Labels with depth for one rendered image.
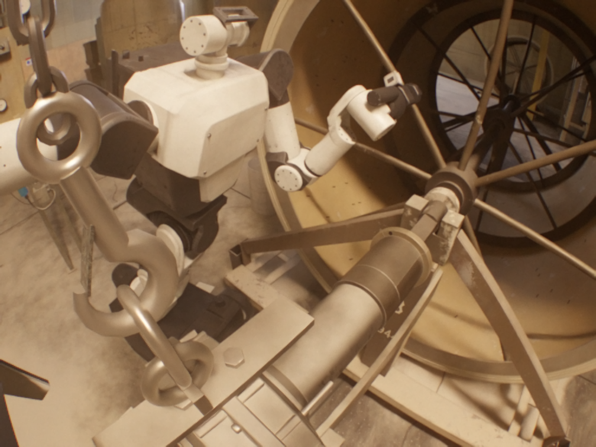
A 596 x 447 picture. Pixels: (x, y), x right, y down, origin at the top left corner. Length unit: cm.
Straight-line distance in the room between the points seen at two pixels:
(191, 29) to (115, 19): 440
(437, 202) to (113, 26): 470
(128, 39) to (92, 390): 425
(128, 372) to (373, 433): 119
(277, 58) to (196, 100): 29
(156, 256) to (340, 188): 156
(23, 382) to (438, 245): 80
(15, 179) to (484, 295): 98
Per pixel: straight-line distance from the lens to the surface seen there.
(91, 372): 179
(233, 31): 56
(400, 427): 145
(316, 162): 77
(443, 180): 89
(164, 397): 27
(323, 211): 157
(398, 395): 129
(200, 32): 52
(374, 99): 66
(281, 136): 78
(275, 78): 73
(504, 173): 88
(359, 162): 186
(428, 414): 130
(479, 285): 88
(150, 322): 18
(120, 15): 486
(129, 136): 46
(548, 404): 122
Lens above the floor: 135
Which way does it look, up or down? 37 degrees down
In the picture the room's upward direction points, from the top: straight up
